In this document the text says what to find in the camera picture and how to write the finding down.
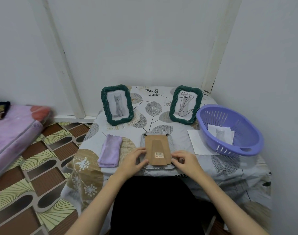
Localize person's right hand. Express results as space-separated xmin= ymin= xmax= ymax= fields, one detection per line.
xmin=171 ymin=150 xmax=206 ymax=181

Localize person's left hand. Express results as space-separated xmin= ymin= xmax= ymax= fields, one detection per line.
xmin=114 ymin=147 xmax=148 ymax=181

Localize purple cloth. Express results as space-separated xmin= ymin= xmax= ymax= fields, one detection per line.
xmin=98 ymin=134 xmax=123 ymax=168

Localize white paper black line drawing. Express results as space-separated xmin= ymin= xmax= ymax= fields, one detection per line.
xmin=187 ymin=129 xmax=219 ymax=156

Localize grey woven picture frame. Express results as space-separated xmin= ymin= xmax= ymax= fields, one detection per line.
xmin=140 ymin=131 xmax=176 ymax=170

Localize brown cardboard frame backing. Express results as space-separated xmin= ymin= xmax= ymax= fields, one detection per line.
xmin=145 ymin=135 xmax=172 ymax=167

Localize white paper grey drawing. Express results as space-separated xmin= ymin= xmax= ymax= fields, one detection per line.
xmin=207 ymin=124 xmax=235 ymax=146
xmin=107 ymin=91 xmax=129 ymax=119

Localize person's right forearm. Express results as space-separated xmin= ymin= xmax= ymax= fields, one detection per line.
xmin=195 ymin=171 xmax=269 ymax=235

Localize person's left forearm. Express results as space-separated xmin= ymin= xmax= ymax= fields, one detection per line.
xmin=65 ymin=173 xmax=130 ymax=235

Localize black trousers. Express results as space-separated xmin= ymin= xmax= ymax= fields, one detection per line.
xmin=109 ymin=176 xmax=224 ymax=235

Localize leaf patterned tablecloth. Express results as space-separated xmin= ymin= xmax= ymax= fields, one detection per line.
xmin=60 ymin=86 xmax=272 ymax=228

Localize purple plastic basket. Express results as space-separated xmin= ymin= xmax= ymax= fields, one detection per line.
xmin=196 ymin=104 xmax=265 ymax=157

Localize purple mattress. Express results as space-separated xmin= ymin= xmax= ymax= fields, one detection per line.
xmin=0 ymin=105 xmax=53 ymax=184

